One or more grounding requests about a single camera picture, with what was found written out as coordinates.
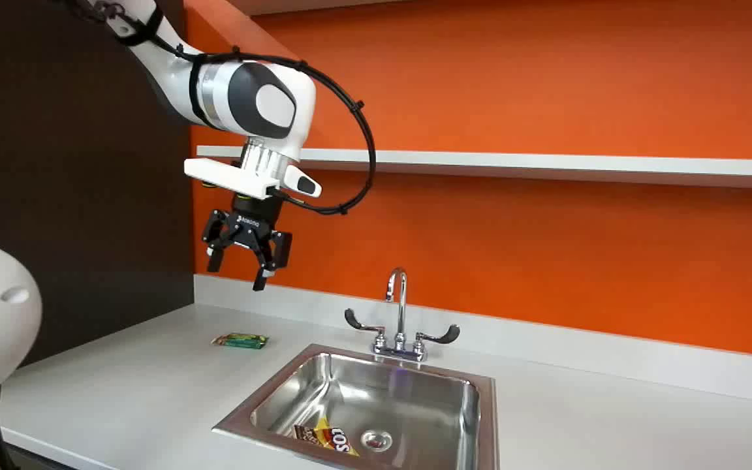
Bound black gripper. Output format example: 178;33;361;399
201;192;296;292

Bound round sink drain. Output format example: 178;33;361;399
359;427;396;454

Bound stainless steel sink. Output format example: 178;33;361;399
212;343;501;470

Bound green snack packet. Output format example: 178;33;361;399
212;332;271;352

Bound dark cabinet side panel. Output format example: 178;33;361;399
0;0;197;366

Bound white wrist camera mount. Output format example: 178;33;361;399
184;141;326;202

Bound chrome faucet with handles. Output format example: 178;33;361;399
342;266;466;368

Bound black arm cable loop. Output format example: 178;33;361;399
186;44;378;219

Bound high white wall shelf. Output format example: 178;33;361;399
228;0;400;20

